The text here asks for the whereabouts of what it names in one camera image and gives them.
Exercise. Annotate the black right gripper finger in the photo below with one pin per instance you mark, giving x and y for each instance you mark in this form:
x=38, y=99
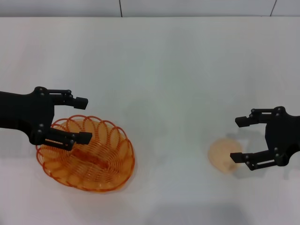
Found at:
x=242, y=121
x=237, y=157

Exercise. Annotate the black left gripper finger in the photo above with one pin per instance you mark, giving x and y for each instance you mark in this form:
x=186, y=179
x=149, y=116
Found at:
x=79, y=102
x=83, y=137

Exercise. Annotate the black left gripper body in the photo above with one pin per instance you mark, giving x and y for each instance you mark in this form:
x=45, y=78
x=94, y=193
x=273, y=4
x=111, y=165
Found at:
x=28, y=112

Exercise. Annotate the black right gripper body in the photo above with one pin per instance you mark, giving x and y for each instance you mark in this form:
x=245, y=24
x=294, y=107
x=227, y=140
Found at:
x=283, y=136

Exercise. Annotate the pale round bun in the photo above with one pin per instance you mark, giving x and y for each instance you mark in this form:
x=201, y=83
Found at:
x=220, y=154

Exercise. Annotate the orange plastic woven basket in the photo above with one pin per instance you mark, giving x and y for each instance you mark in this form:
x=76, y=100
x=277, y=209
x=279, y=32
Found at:
x=105, y=168

